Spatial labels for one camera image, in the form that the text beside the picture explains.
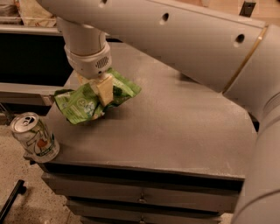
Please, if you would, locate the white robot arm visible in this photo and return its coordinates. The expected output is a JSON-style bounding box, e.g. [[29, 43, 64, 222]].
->
[[38, 0, 280, 224]]

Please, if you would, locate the top drawer with knob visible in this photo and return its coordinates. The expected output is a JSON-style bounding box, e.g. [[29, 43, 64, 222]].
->
[[42, 172, 238, 213]]

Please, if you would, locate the drawer with knob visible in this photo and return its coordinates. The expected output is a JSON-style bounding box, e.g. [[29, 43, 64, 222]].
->
[[42, 172, 238, 213], [66, 200, 221, 224]]

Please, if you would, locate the grey drawer cabinet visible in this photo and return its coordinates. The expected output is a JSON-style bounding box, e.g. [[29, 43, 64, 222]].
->
[[43, 43, 257, 219]]

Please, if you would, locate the grey metal bracket right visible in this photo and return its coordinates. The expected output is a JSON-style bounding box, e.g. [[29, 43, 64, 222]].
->
[[239, 1, 256, 18]]

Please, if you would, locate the green rice chip bag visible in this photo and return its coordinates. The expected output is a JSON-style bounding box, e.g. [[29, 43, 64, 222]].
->
[[54, 68, 142, 124]]

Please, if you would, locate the grey bench left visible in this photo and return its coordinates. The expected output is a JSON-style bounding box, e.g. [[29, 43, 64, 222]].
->
[[0, 82, 61, 106]]

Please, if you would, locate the black bar lower left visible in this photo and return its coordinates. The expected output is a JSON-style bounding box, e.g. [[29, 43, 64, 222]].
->
[[0, 179, 26, 224]]

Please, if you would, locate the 7up soda can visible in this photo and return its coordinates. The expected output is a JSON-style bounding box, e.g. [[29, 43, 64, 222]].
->
[[10, 112, 60, 163]]

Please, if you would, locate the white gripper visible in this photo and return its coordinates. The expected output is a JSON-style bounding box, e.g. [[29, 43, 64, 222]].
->
[[64, 43, 113, 106]]

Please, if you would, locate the cream bag on shelf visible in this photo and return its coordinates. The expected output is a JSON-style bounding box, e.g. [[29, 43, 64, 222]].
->
[[14, 0, 56, 27]]

